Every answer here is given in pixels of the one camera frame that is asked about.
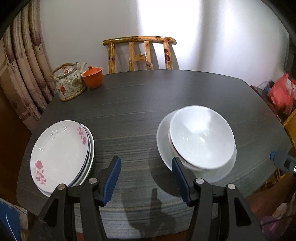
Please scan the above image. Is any large grey-white plate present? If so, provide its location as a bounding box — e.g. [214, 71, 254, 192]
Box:
[157, 110, 237, 184]

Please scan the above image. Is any large white bowl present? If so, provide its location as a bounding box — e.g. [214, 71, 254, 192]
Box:
[169, 105, 235, 170]

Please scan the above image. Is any small red patterned bowl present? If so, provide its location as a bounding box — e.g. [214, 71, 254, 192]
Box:
[168, 135, 206, 172]

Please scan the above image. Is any white plate with blue rim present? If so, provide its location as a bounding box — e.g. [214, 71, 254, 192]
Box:
[70, 124, 91, 186]

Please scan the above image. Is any yellow wooden crate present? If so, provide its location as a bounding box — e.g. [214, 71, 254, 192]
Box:
[283, 110, 296, 148]

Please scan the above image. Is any red plastic bag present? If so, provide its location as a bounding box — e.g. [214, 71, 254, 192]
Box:
[267, 73, 295, 115]

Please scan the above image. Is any floral ceramic teapot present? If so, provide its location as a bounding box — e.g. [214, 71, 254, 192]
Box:
[51, 62, 87, 101]

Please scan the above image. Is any orange lidded tea cup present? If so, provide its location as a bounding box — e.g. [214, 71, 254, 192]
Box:
[81, 66, 103, 89]

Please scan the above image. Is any wooden chair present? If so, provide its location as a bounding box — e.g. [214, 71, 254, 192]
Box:
[102, 36, 177, 75]

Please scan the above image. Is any beige patterned curtain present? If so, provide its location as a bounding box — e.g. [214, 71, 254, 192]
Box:
[1, 1, 56, 131]

